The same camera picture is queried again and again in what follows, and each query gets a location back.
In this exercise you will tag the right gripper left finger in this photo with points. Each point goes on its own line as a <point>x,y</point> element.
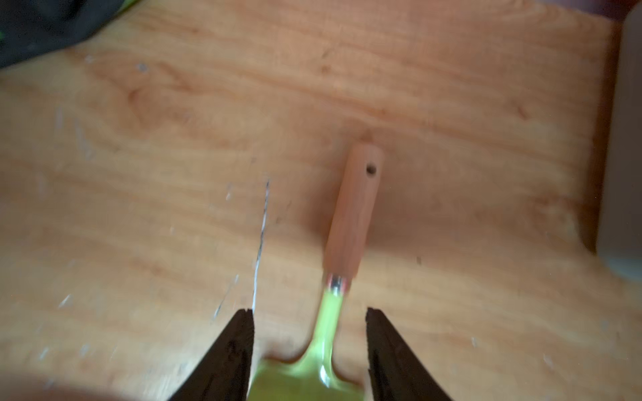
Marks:
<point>224,371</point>

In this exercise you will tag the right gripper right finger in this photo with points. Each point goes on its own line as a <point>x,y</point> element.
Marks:
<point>394,370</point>

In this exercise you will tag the green rake wooden handle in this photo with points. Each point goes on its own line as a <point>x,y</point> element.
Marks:
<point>313,376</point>

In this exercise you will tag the grey lidded plastic toolbox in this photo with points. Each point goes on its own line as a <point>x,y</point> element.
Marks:
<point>619,232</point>

